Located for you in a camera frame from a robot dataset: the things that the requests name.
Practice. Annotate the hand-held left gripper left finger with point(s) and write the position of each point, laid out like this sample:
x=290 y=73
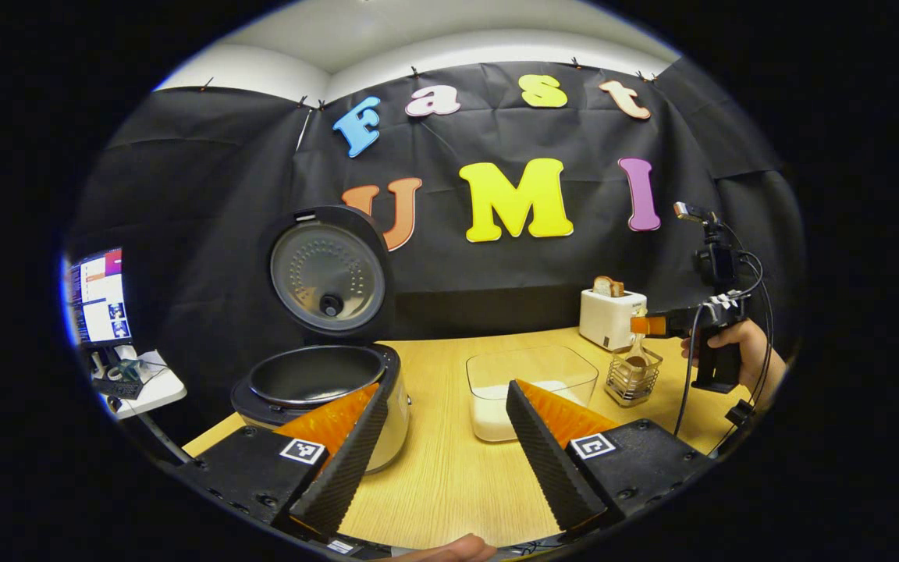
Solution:
x=348 y=460

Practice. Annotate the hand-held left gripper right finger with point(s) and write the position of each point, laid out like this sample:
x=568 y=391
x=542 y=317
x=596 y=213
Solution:
x=549 y=460

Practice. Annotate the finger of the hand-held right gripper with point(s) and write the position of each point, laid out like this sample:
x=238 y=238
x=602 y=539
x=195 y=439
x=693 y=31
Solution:
x=648 y=325

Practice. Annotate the wooden spoon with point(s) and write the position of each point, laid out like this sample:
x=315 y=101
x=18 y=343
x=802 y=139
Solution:
x=637 y=363

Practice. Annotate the clear plastic rice container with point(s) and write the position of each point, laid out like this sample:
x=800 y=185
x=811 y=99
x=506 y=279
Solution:
x=527 y=363

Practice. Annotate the black and silver rice cooker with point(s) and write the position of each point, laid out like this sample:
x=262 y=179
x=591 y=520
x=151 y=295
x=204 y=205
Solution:
x=328 y=273

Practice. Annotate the white toaster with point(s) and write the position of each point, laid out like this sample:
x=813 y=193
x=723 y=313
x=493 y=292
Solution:
x=602 y=320

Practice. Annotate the toast bread slice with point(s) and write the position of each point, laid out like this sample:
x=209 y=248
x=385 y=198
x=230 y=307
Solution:
x=607 y=287

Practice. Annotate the black backdrop cloth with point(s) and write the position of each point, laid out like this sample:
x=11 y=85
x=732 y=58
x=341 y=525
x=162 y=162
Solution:
x=512 y=273

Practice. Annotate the white side table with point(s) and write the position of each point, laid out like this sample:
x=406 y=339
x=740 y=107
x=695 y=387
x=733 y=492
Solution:
x=157 y=386

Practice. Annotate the dark green desk item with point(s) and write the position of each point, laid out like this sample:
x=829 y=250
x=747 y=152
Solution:
x=133 y=365

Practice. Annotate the black computer mouse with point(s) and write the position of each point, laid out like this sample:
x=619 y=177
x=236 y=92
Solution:
x=114 y=403

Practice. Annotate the black keyboard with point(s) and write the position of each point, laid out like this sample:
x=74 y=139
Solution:
x=118 y=388

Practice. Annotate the white tape roll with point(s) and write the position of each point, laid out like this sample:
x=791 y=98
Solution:
x=116 y=365

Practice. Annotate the computer monitor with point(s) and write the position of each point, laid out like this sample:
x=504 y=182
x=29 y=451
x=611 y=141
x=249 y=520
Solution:
x=102 y=297

